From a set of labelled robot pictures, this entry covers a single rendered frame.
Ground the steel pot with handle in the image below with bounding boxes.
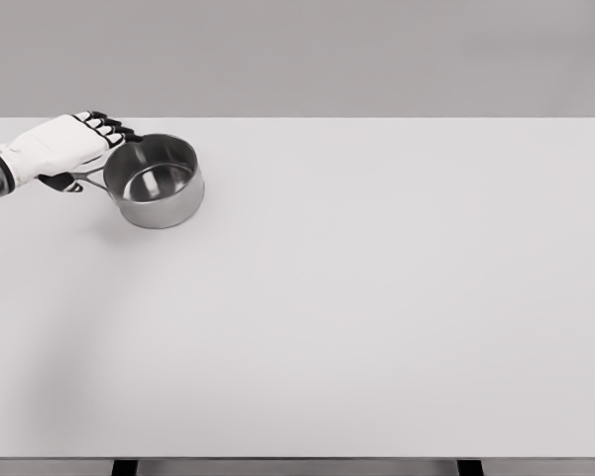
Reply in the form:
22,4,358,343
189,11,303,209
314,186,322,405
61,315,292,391
67,133,206,230

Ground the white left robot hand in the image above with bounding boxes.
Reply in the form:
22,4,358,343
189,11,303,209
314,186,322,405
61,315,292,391
8,110,143,194

